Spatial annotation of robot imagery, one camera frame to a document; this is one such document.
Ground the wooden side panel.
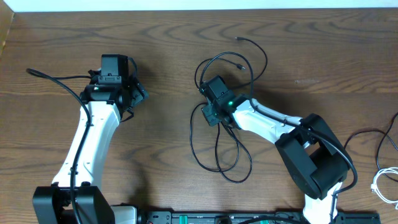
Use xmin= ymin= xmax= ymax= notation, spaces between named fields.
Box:
xmin=0 ymin=0 xmax=14 ymax=55

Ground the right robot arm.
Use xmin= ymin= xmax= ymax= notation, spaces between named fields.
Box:
xmin=198 ymin=76 xmax=352 ymax=223

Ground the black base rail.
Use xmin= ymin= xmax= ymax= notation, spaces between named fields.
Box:
xmin=111 ymin=203 xmax=382 ymax=224

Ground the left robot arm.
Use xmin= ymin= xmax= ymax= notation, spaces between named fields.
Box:
xmin=32 ymin=54 xmax=148 ymax=223

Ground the long black usb cable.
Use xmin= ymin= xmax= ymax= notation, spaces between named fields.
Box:
xmin=189 ymin=36 xmax=269 ymax=184

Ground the white usb cable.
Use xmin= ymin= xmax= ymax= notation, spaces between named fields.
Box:
xmin=370 ymin=167 xmax=398 ymax=210

